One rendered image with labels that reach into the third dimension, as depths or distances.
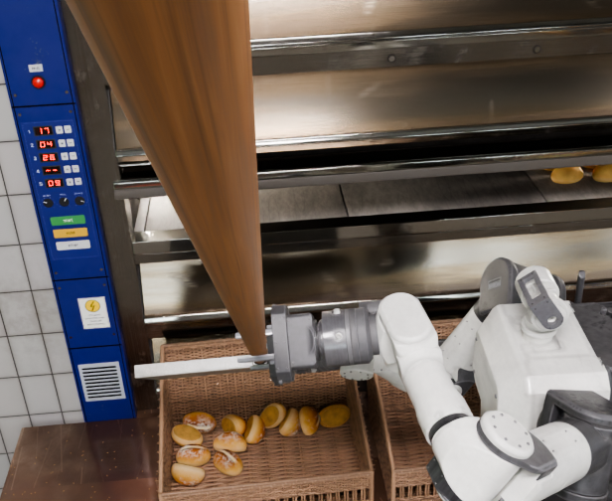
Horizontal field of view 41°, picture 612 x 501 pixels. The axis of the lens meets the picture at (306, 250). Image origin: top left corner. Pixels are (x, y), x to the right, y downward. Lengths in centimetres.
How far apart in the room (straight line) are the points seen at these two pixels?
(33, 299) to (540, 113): 149
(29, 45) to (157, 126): 193
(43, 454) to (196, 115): 245
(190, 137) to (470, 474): 97
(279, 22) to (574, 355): 107
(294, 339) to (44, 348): 138
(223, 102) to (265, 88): 197
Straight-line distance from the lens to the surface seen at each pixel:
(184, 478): 234
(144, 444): 254
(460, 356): 176
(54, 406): 268
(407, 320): 123
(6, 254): 239
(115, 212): 227
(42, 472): 254
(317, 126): 214
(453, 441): 111
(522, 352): 147
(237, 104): 17
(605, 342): 153
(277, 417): 245
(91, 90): 214
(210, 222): 26
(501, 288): 165
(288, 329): 127
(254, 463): 241
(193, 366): 183
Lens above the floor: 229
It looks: 31 degrees down
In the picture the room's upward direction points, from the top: 3 degrees counter-clockwise
